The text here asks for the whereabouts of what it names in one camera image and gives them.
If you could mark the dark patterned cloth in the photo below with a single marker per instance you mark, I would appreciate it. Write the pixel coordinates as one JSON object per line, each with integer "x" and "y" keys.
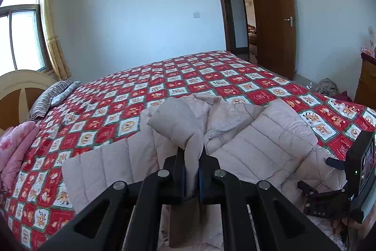
{"x": 326, "y": 86}

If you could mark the pink box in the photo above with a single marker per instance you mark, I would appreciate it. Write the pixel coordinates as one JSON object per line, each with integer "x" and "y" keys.
{"x": 368, "y": 51}

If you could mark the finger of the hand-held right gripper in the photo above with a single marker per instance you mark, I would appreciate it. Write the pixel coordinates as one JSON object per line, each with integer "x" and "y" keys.
{"x": 333, "y": 163}
{"x": 323, "y": 201}

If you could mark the striped pillow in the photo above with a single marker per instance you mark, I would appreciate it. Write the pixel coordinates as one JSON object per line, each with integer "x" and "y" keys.
{"x": 41, "y": 105}

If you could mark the dark red sofa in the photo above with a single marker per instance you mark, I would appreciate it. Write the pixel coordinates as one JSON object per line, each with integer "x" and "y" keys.
{"x": 252, "y": 36}

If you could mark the red printed bedspread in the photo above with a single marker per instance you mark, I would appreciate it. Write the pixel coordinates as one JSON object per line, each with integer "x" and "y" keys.
{"x": 117, "y": 98}

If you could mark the grey patterned pillow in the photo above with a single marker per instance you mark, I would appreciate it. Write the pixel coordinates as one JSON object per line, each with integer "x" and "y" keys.
{"x": 66, "y": 90}

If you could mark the brown door frame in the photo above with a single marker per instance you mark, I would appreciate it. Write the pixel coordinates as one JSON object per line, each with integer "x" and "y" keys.
{"x": 220, "y": 4}

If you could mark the brown wooden door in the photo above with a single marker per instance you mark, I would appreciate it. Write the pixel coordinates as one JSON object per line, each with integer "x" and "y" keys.
{"x": 276, "y": 42}

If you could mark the yellow curtain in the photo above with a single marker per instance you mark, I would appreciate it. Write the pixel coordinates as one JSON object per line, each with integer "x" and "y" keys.
{"x": 54, "y": 42}

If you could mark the pink folded blanket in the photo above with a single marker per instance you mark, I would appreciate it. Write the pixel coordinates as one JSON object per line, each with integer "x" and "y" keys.
{"x": 14, "y": 148}

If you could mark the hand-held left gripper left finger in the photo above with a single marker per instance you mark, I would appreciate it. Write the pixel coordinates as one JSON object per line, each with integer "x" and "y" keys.
{"x": 182, "y": 177}

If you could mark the pale pink quilted jacket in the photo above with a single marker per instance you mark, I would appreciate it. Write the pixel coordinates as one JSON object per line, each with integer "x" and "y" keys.
{"x": 249, "y": 145}

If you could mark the window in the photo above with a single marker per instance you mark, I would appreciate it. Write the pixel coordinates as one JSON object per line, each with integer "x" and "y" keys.
{"x": 25, "y": 39}

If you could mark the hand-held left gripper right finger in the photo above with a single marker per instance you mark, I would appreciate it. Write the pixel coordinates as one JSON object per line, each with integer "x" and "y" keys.
{"x": 201, "y": 177}

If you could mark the wooden cabinet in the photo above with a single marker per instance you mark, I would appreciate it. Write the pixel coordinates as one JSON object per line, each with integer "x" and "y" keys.
{"x": 367, "y": 83}

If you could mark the person's right hand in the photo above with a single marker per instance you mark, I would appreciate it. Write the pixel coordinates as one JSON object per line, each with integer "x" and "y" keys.
{"x": 357, "y": 229}

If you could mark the beige wooden headboard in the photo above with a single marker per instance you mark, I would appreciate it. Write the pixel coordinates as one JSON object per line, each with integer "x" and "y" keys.
{"x": 17, "y": 92}

